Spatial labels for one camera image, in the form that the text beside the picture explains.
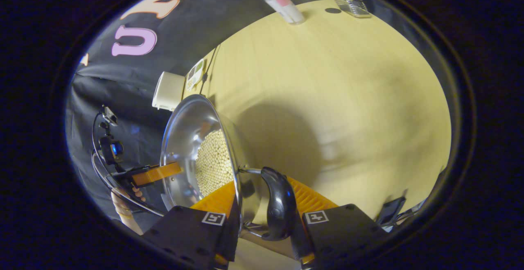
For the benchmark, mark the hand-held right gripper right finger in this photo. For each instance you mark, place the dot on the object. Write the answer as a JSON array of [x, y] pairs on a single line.
[[302, 243]]

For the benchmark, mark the white box appliance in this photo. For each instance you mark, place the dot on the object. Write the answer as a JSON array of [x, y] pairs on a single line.
[[168, 91]]

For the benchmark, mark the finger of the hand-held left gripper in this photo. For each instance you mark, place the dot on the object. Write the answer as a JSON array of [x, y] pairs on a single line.
[[155, 173]]

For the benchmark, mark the pile of yellow soybeans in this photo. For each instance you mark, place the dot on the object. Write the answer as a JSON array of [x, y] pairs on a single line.
[[215, 163]]

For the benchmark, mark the black round sticker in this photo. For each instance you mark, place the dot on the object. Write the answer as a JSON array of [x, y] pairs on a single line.
[[333, 10]]

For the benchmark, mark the small glass jar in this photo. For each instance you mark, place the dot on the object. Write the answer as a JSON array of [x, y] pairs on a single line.
[[354, 7]]

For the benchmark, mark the small clear bottle red label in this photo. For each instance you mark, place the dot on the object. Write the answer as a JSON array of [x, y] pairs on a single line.
[[284, 7]]

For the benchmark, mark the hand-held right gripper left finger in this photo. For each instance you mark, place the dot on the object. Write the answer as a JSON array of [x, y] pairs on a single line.
[[231, 241]]

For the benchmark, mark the black flat device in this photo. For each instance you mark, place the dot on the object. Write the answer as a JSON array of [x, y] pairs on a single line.
[[391, 210]]

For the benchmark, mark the white divided bean dish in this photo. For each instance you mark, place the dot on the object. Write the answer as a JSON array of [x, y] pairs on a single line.
[[195, 74]]

